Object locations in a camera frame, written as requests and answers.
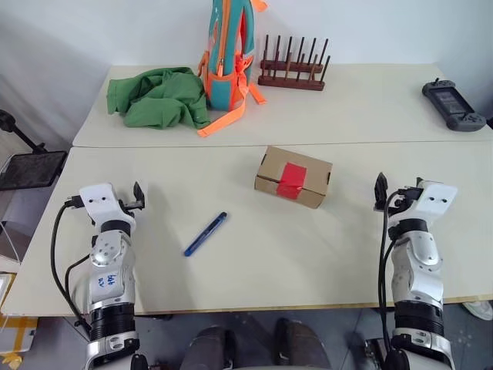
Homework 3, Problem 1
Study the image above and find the green crumpled cloth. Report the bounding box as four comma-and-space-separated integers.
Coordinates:
106, 66, 211, 132

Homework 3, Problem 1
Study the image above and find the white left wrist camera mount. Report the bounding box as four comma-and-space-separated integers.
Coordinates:
78, 183, 136, 225

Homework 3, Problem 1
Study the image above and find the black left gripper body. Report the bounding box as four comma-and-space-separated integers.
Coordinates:
117, 198, 139, 219

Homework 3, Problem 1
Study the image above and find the teal and orange backpack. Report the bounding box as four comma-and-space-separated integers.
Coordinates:
196, 0, 268, 140

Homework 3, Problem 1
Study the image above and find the white shoe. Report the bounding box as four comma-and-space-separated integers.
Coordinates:
461, 301, 493, 321

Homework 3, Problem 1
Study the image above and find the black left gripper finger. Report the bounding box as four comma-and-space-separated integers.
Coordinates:
132, 181, 147, 212

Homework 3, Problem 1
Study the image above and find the black mesh tray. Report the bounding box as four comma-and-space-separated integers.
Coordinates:
0, 150, 69, 192

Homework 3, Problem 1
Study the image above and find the cardboard box with red tape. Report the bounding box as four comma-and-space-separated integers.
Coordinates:
253, 145, 334, 210

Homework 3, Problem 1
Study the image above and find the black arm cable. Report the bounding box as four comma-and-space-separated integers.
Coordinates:
50, 195, 94, 337
377, 190, 406, 358

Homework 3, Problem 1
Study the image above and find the dark wooden peg rack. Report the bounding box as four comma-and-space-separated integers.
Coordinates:
257, 34, 332, 93

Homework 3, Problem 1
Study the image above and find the black handheld controller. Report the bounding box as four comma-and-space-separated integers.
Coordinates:
421, 78, 488, 133

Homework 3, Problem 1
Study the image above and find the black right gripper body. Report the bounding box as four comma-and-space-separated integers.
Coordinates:
386, 186, 421, 217

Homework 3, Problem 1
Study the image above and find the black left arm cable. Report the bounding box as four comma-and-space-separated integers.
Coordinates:
50, 195, 94, 337

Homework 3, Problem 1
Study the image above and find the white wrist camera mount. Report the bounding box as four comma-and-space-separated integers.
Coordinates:
407, 179, 459, 223
78, 183, 136, 225

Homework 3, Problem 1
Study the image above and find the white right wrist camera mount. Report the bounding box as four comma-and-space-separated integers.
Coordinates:
407, 179, 459, 223

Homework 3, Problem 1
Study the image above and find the dark rounded shape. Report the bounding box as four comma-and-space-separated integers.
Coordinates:
179, 325, 236, 370

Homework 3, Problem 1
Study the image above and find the box with yellow tape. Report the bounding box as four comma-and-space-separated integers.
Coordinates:
0, 314, 40, 368

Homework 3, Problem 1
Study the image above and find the black tripod stand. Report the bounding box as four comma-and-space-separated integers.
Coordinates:
0, 109, 48, 153

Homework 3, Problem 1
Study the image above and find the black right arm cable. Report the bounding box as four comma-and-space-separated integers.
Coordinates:
377, 190, 406, 358

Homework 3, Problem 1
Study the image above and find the thin white cable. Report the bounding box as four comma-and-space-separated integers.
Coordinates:
0, 220, 23, 265

